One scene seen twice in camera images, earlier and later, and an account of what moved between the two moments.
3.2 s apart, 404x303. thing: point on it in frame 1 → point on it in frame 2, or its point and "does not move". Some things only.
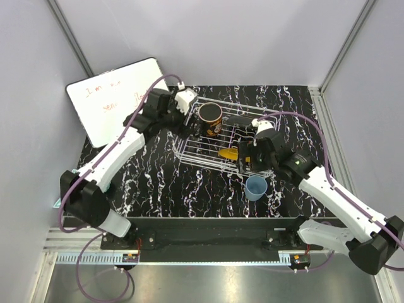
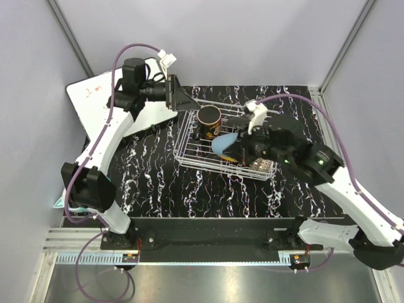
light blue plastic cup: [255, 187] → [223, 141]
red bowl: [210, 115] does not move
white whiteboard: [107, 103] does not move
